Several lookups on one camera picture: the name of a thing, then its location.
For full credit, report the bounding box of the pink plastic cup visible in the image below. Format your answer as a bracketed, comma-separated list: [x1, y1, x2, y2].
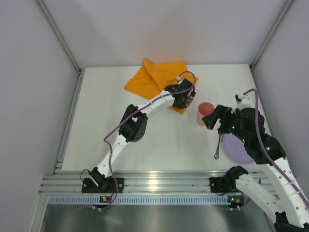
[197, 102, 214, 126]

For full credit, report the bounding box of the purple plastic plate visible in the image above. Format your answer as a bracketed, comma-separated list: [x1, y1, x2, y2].
[222, 134, 254, 164]

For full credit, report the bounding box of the orange Mickey Mouse placemat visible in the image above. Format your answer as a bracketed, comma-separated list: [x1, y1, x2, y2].
[124, 60, 198, 101]

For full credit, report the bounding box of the iridescent purple fork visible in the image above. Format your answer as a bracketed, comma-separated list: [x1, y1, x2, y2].
[214, 133, 222, 160]

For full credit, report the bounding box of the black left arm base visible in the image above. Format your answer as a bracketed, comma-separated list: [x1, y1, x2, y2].
[82, 167, 125, 193]

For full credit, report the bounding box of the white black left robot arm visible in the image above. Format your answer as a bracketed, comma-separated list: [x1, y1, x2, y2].
[90, 76, 197, 188]

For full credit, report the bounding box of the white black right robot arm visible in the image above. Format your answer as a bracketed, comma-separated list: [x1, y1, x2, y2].
[202, 105, 309, 232]

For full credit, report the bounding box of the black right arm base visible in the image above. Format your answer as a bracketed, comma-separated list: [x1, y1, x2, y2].
[209, 177, 240, 195]

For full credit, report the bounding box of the aluminium right corner post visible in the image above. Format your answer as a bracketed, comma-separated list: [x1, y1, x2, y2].
[249, 0, 295, 72]

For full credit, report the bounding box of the aluminium corner post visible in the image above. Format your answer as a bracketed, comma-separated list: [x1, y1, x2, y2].
[35, 0, 81, 73]
[249, 0, 295, 72]

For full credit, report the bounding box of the aluminium mounting rail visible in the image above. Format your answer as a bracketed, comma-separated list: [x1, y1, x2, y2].
[38, 170, 278, 195]

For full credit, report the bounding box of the aluminium left corner post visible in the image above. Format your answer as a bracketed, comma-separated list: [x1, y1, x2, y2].
[35, 0, 81, 73]

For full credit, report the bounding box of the slotted cable duct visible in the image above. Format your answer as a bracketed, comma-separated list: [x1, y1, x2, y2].
[48, 195, 244, 205]

